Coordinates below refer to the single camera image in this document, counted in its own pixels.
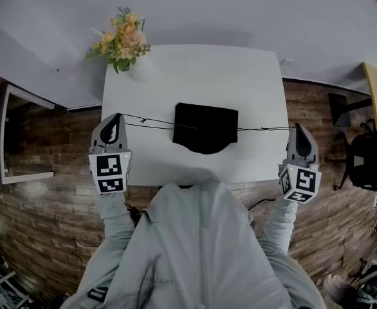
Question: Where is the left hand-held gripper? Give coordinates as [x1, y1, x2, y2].
[88, 113, 133, 195]

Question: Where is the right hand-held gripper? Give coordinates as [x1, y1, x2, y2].
[277, 122, 323, 204]

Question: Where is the black drawstring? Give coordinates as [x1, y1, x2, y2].
[237, 126, 297, 132]
[118, 113, 198, 131]

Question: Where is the black drawstring bag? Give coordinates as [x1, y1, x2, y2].
[172, 102, 240, 156]

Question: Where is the person's right forearm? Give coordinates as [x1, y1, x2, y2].
[258, 197, 300, 258]

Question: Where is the person's left forearm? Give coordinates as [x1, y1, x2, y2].
[97, 190, 138, 257]

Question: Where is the black monitor stand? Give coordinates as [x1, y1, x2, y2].
[327, 91, 373, 128]

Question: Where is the white vase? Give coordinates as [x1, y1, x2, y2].
[128, 57, 154, 84]

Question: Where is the black office chair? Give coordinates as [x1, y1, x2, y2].
[324, 123, 377, 197]

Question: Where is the yellow artificial flower bouquet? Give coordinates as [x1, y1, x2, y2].
[84, 6, 152, 75]

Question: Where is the person's light grey jacket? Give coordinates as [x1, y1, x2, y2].
[59, 178, 325, 309]

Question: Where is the black floor cable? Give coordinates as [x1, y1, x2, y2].
[246, 198, 277, 212]
[71, 236, 103, 272]

